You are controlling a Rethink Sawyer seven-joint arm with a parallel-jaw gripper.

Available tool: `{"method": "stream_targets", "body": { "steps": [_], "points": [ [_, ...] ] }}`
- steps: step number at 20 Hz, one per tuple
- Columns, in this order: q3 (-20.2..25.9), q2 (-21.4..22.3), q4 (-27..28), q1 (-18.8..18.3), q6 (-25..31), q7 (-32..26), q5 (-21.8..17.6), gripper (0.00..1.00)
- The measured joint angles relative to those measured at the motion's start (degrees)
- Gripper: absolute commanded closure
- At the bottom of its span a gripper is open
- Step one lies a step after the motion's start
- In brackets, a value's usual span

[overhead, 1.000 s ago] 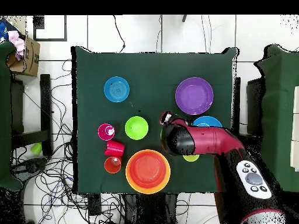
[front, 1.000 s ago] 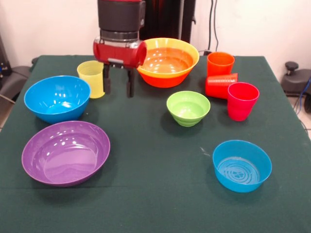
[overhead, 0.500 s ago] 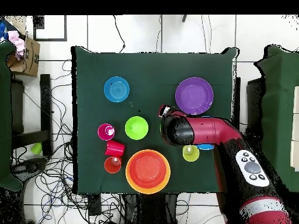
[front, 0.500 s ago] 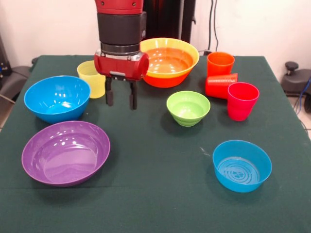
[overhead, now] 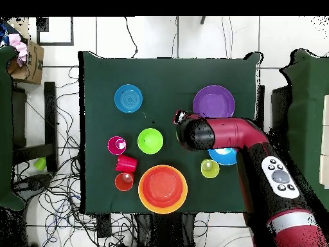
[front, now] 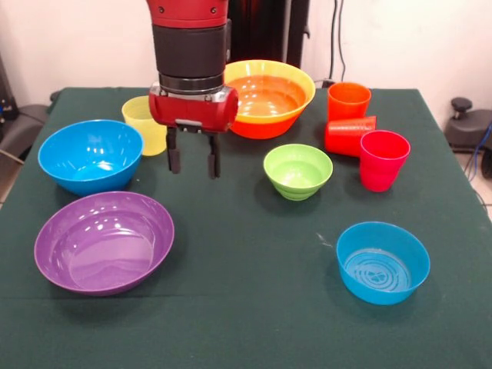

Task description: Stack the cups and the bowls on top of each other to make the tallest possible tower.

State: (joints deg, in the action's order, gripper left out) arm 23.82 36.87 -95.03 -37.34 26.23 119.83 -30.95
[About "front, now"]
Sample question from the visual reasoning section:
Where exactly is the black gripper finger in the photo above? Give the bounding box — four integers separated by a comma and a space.
166, 125, 181, 175
206, 132, 222, 180

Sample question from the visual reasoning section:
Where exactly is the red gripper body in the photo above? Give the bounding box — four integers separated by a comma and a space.
148, 82, 239, 134

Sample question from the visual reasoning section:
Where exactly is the wide orange-red bowl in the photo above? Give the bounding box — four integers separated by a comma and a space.
229, 75, 308, 118

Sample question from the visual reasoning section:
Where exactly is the light orange bowl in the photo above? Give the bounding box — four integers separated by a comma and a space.
222, 59, 317, 140

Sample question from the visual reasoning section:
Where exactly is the purple bowl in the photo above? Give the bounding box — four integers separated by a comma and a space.
33, 191, 175, 297

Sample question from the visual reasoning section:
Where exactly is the red cup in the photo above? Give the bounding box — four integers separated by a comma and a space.
324, 115, 377, 158

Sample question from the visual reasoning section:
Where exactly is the yellow cup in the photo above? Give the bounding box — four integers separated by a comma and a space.
121, 95, 169, 157

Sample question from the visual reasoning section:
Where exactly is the green bowl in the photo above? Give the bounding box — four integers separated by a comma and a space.
263, 143, 334, 201

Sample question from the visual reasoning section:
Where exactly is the deep blue bowl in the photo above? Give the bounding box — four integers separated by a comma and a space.
37, 119, 145, 198

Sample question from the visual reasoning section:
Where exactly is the orange cup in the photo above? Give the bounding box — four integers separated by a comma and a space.
327, 81, 372, 124

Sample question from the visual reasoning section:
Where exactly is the grey floor equipment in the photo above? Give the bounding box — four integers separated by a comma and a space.
0, 53, 51, 161

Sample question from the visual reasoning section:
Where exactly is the pink cup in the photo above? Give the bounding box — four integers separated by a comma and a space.
359, 129, 411, 193

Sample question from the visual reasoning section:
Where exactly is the dark green tablecloth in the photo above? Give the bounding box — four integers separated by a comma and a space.
0, 86, 492, 369

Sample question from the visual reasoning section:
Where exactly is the small blue ringed bowl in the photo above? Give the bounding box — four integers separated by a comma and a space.
336, 221, 431, 306

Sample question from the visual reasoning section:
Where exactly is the grey machine base with knob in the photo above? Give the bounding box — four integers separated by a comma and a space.
445, 97, 492, 155

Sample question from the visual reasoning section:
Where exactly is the black wall cable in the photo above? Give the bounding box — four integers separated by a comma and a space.
329, 0, 337, 80
331, 0, 347, 84

